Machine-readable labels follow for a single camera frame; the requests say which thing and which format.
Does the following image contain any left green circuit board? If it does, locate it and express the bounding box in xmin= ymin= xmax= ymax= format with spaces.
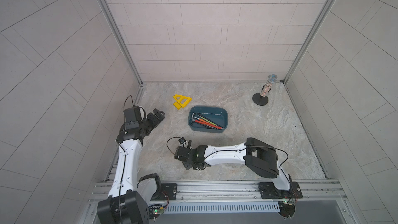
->
xmin=148 ymin=204 xmax=165 ymax=222

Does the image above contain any teal plastic storage box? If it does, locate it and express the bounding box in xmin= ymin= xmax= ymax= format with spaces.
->
xmin=188 ymin=106 xmax=228 ymax=133

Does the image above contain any orange hex key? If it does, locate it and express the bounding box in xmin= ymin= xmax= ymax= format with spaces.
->
xmin=198 ymin=118 xmax=223 ymax=130

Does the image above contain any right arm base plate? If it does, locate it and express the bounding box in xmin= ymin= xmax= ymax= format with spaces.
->
xmin=259 ymin=181 xmax=303 ymax=201

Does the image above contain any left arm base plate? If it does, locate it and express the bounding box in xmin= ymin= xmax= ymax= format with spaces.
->
xmin=151 ymin=183 xmax=178 ymax=201

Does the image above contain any long black hex key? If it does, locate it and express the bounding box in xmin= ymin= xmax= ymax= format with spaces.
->
xmin=191 ymin=115 xmax=220 ymax=129

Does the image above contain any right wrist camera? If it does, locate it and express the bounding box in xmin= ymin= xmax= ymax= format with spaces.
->
xmin=178 ymin=137 xmax=187 ymax=147

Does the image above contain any aluminium mounting rail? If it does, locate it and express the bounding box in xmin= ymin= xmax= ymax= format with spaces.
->
xmin=93 ymin=178 xmax=346 ymax=206

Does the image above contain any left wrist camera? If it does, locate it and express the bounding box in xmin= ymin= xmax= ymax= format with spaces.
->
xmin=123 ymin=106 xmax=146 ymax=131

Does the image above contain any right green circuit board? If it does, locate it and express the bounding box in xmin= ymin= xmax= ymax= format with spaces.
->
xmin=278 ymin=201 xmax=295 ymax=218

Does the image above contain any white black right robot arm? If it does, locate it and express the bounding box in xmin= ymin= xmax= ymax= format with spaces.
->
xmin=174 ymin=138 xmax=291 ymax=191

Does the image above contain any black stand with glitter tube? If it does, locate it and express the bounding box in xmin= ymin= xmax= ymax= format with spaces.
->
xmin=252 ymin=74 xmax=277 ymax=106

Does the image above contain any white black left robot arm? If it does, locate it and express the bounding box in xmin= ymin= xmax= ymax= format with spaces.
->
xmin=97 ymin=106 xmax=165 ymax=224

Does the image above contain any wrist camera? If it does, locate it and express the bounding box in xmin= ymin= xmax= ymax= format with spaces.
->
xmin=123 ymin=106 xmax=146 ymax=131
xmin=178 ymin=137 xmax=187 ymax=147

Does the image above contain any green circuit board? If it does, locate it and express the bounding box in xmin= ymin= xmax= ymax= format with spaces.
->
xmin=148 ymin=204 xmax=165 ymax=222
xmin=278 ymin=201 xmax=295 ymax=218

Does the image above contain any yellow plastic triangle holder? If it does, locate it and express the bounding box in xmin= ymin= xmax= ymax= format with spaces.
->
xmin=173 ymin=94 xmax=192 ymax=110

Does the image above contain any red hex key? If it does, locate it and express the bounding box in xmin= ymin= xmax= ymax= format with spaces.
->
xmin=193 ymin=119 xmax=223 ymax=130

